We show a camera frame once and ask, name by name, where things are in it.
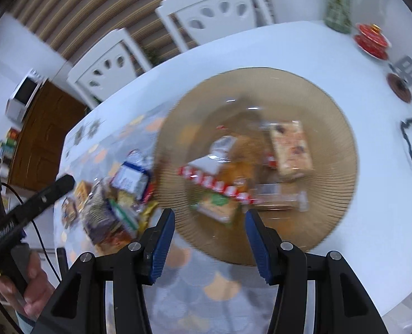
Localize glass vase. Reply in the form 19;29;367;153
324;0;354;34

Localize white microwave oven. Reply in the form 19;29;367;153
5;70;48;124

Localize grey phone stand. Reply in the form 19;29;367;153
389;56;412;86

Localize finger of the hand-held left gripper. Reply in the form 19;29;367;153
7;176;77;229

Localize white dining chair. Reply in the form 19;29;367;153
155;0;274;54
67;28;154;110

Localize person's left hand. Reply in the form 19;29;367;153
0;250;56;318

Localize black cable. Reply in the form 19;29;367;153
0;181;62;282

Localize brown wooden cabinet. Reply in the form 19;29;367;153
8;80;90;190

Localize dark brown round coaster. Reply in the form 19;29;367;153
386;73;412;103

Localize green striped snack packet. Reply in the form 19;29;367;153
109;198;140;238

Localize scale pattern table mat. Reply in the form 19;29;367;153
53;102;290;334

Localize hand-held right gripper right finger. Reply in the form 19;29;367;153
245;209;389;334

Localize blue white cracker packet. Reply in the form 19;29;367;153
110;149;154;204

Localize red lidded teacup set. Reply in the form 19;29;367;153
353;23;392;60

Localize yellow snack packet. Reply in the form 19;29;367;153
136;200;160;231

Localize green potted plant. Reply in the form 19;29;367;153
146;47;161;67

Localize round woven brown tray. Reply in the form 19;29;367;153
153;67;359;267

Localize pile of assorted snack packets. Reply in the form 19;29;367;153
176;120;314;225

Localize orange cookie packet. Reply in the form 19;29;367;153
74;180;92;210

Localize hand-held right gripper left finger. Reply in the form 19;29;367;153
28;209;176;334

